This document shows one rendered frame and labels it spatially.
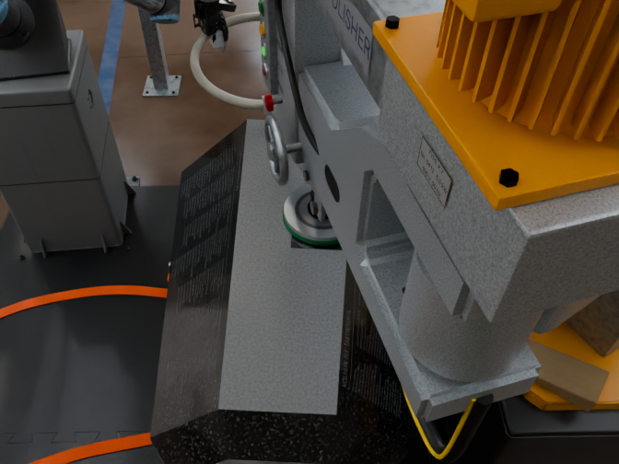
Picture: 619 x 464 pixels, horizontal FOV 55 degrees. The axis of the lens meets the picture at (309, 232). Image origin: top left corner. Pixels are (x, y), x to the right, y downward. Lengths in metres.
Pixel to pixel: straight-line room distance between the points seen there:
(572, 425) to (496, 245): 1.10
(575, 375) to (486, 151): 1.10
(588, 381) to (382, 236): 0.73
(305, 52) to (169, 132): 2.23
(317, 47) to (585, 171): 0.75
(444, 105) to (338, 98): 0.56
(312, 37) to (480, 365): 0.67
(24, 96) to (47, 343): 0.95
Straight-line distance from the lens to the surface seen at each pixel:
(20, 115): 2.39
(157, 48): 3.52
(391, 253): 1.04
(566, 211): 0.53
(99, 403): 2.41
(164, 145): 3.29
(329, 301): 1.49
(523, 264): 0.53
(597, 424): 1.64
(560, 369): 1.59
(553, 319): 0.96
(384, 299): 1.00
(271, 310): 1.48
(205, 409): 1.40
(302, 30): 1.17
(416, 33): 0.67
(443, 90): 0.59
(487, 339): 0.83
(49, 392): 2.49
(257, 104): 1.90
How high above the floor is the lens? 2.09
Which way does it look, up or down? 49 degrees down
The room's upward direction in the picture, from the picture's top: 2 degrees clockwise
